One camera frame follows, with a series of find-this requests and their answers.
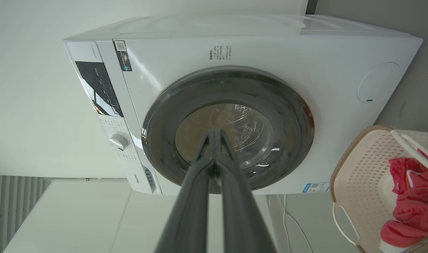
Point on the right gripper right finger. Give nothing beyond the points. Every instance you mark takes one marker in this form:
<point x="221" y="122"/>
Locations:
<point x="242" y="211"/>

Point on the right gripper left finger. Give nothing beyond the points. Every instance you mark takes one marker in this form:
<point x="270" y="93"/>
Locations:
<point x="192" y="196"/>

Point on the round glass washing machine door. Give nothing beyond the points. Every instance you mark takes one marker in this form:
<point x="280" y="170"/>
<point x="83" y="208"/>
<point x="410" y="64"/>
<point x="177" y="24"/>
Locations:
<point x="157" y="140"/>

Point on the white front-load washing machine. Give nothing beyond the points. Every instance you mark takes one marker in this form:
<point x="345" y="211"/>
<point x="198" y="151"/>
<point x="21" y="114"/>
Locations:
<point x="185" y="59"/>

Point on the blue energy label sticker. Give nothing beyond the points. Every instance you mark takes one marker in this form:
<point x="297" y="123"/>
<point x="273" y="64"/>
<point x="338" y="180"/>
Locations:
<point x="315" y="187"/>

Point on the perforated steel drum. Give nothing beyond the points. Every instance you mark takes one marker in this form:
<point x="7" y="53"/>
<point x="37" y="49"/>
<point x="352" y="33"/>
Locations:
<point x="243" y="119"/>

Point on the silver control knob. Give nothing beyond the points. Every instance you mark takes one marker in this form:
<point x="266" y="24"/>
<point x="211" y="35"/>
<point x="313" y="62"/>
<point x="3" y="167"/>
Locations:
<point x="118" y="141"/>

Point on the white cabinet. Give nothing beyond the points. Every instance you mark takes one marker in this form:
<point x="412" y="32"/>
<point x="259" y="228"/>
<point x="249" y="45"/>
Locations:
<point x="77" y="218"/>

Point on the beige perforated laundry basket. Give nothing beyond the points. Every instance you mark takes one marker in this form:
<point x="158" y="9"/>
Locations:
<point x="361" y="175"/>

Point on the black display panel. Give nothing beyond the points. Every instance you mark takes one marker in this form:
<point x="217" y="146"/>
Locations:
<point x="98" y="84"/>

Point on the black QR code sticker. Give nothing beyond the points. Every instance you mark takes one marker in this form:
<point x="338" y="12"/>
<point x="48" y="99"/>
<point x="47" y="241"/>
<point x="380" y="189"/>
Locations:
<point x="123" y="58"/>

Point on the red and white garment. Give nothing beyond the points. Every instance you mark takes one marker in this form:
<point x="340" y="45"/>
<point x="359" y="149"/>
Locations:
<point x="414" y="211"/>

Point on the white detergent drawer front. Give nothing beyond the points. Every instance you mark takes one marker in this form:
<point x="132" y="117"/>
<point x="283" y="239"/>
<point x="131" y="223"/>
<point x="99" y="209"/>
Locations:
<point x="84" y="52"/>

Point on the grey ribbed radiator panel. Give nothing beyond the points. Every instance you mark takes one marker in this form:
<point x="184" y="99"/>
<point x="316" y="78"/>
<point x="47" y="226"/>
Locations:
<point x="10" y="203"/>

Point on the round white filter cover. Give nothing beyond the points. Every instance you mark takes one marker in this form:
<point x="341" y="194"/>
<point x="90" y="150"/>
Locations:
<point x="379" y="82"/>

